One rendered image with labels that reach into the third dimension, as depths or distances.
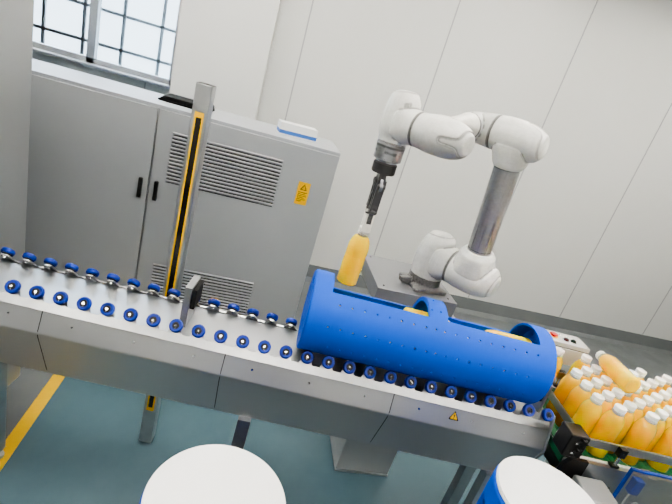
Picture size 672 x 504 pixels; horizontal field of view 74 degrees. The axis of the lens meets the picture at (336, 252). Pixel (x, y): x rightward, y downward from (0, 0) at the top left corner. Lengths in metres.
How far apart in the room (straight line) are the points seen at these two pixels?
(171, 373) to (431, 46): 3.37
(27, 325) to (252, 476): 0.99
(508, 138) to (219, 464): 1.39
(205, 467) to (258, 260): 2.06
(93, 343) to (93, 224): 1.51
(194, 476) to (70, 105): 2.32
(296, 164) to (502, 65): 2.31
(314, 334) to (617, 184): 4.26
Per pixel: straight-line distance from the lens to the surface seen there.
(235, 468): 1.08
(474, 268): 1.95
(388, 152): 1.37
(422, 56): 4.17
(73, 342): 1.72
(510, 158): 1.78
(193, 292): 1.58
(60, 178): 3.08
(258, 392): 1.64
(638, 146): 5.31
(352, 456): 2.55
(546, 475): 1.46
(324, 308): 1.45
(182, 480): 1.04
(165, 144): 2.84
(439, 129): 1.28
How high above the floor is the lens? 1.84
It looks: 20 degrees down
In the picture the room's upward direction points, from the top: 17 degrees clockwise
